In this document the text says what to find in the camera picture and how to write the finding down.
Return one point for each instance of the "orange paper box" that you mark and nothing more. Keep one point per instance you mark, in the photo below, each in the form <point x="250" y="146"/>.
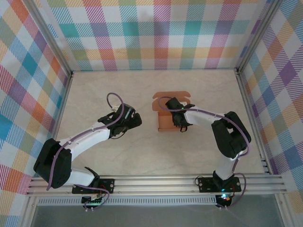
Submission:
<point x="165" y="123"/>

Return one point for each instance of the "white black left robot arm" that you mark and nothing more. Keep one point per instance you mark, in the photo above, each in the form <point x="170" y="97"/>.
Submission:
<point x="87" y="137"/>

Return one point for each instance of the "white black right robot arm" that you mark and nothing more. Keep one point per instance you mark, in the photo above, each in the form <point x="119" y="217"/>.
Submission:
<point x="201" y="118"/>

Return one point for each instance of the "circuit board with green lights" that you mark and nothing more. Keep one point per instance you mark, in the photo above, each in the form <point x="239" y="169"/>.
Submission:
<point x="91" y="201"/>

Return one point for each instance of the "black controller with yellow label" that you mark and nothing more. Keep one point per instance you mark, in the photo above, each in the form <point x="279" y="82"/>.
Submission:
<point x="225" y="199"/>

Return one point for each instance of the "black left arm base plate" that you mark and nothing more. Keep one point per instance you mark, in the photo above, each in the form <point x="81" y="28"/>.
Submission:
<point x="110" y="183"/>

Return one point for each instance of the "long aluminium mounting rail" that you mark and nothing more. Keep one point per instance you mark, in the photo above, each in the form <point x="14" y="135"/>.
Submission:
<point x="154" y="184"/>

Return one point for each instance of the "aluminium side rail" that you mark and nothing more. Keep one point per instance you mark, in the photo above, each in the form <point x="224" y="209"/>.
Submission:
<point x="62" y="106"/>
<point x="243" y="89"/>

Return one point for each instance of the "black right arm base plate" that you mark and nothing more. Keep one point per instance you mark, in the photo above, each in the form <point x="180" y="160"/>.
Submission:
<point x="206" y="185"/>

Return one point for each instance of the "aluminium frame post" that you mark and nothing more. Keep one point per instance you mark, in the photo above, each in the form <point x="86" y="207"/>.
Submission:
<point x="257" y="35"/>
<point x="51" y="39"/>

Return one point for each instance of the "aluminium frame leg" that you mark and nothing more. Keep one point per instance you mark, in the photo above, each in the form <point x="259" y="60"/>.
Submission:
<point x="28" y="211"/>
<point x="285" y="211"/>

